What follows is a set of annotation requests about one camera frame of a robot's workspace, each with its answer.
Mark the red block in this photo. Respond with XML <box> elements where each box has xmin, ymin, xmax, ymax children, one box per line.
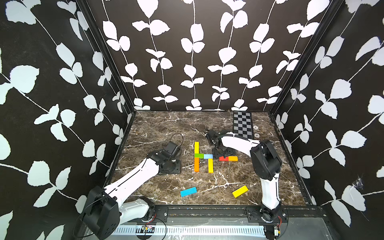
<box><xmin>219</xmin><ymin>157</ymin><xmax>230</xmax><ymax>162</ymax></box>

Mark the small yellow block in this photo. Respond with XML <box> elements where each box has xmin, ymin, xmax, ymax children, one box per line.
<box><xmin>228</xmin><ymin>156</ymin><xmax>239</xmax><ymax>162</ymax></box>

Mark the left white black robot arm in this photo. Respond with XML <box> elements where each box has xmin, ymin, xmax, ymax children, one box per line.
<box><xmin>80</xmin><ymin>142</ymin><xmax>181</xmax><ymax>240</ymax></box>

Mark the black white checkerboard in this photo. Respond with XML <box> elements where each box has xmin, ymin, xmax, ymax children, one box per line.
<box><xmin>233</xmin><ymin>111</ymin><xmax>254</xmax><ymax>140</ymax></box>

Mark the long yellow block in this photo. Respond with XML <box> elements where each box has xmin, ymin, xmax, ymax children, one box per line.
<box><xmin>208</xmin><ymin>159</ymin><xmax>214</xmax><ymax>174</ymax></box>

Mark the white slotted cable duct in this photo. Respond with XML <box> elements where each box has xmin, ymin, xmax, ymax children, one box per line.
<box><xmin>112</xmin><ymin>225</ymin><xmax>265</xmax><ymax>238</ymax></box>

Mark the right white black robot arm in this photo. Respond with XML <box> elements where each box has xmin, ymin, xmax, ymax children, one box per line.
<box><xmin>205</xmin><ymin>130</ymin><xmax>283</xmax><ymax>211</ymax></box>

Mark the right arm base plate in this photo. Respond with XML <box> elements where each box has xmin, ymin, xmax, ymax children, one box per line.
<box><xmin>244</xmin><ymin>206</ymin><xmax>288</xmax><ymax>225</ymax></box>

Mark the orange block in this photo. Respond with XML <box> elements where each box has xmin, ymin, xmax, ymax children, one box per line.
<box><xmin>194</xmin><ymin>158</ymin><xmax>200</xmax><ymax>173</ymax></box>

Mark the light blue block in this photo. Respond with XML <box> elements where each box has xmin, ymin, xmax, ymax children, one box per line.
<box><xmin>204</xmin><ymin>154</ymin><xmax>214</xmax><ymax>160</ymax></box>

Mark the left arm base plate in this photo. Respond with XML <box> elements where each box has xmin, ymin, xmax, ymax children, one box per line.
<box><xmin>141</xmin><ymin>205</ymin><xmax>169</xmax><ymax>224</ymax></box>

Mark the green block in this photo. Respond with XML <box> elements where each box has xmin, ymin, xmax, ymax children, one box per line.
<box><xmin>194</xmin><ymin>154</ymin><xmax>204</xmax><ymax>159</ymax></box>

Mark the cyan block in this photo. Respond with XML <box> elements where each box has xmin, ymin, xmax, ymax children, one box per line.
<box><xmin>180</xmin><ymin>187</ymin><xmax>197</xmax><ymax>198</ymax></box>

